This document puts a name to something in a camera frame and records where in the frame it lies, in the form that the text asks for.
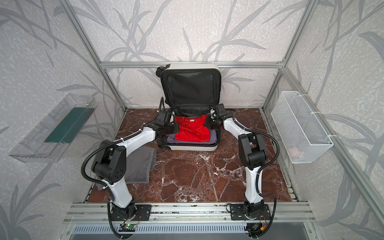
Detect purple trousers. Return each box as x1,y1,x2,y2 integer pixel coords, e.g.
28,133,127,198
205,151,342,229
166,129,218,145

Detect red t-shirt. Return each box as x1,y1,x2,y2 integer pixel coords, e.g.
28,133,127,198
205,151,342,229
175,115,211,143

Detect white hard-shell suitcase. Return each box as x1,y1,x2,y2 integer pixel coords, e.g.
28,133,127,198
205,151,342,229
156,63,222,151

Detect grey towel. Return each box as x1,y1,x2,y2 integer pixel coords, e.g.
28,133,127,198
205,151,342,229
92,146,157,184

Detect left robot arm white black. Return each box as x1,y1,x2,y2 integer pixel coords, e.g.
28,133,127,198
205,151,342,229
81,123,179,211

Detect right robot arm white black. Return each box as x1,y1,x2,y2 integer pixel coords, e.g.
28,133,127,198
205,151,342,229
206,113,280,210

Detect pink item in basket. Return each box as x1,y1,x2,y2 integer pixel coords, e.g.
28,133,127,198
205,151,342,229
288,147,303,159

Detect green circuit board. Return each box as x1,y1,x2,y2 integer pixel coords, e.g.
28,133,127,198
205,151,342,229
119,224,138,233

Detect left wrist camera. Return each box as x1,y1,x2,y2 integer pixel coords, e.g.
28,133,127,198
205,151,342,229
155,110,173,126

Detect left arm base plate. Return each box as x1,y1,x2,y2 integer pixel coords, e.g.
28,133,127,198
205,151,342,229
109,204,152,221

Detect aluminium cage frame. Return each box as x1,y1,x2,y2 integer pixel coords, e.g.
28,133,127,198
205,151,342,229
58,0,384,226

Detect white wire mesh basket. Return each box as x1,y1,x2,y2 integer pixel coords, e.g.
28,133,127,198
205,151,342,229
271,91,334,164

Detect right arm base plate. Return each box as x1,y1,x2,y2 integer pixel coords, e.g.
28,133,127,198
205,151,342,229
228,204,272,221

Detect right circuit board wires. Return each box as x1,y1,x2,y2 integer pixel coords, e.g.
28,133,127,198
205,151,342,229
244,221,272,236

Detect clear plastic wall tray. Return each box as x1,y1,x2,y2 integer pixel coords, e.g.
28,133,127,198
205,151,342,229
9,94,98,163

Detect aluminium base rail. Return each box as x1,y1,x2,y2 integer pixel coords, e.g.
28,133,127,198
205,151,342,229
63,202,316,224

